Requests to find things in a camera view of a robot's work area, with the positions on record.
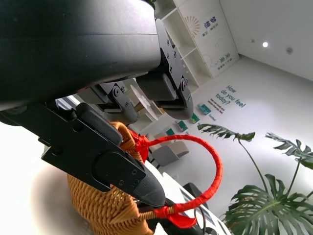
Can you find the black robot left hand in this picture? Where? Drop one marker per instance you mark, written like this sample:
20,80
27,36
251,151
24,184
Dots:
73,49

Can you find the white open shelf unit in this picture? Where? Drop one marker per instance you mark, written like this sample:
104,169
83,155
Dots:
193,49

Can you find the grey armchair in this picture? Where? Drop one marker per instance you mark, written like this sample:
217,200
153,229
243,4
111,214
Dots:
168,153

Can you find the white poster panel with text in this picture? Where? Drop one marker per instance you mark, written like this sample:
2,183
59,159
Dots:
215,36

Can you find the round ceiling light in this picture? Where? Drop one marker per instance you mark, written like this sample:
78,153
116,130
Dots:
265,44

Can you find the ceiling smoke detector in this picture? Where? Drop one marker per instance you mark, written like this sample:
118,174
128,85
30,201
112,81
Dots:
289,50

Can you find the monstera plant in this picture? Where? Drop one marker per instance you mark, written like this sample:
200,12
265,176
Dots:
264,208

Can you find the green wall card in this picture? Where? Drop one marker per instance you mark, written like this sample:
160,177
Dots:
195,118
181,126
204,109
170,131

